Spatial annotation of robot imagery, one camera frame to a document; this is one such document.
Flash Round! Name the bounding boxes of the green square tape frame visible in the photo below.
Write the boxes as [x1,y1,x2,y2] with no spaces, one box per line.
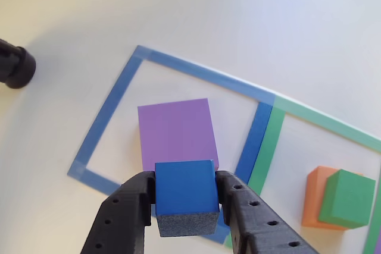
[223,95,381,254]

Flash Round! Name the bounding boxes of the large orange cube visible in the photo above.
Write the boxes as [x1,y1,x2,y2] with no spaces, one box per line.
[301,165,364,231]

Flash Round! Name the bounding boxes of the small blue cube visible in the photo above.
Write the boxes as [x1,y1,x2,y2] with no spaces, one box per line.
[154,159,221,238]

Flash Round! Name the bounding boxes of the black tripod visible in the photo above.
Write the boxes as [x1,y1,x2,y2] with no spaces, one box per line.
[0,38,37,90]

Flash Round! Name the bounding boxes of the large purple cube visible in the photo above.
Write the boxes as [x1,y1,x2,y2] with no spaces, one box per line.
[137,98,220,173]

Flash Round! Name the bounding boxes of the medium green cube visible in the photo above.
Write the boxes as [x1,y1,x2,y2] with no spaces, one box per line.
[318,169,377,230]

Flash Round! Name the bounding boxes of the blue square tape frame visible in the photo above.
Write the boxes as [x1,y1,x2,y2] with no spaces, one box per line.
[67,45,276,245]

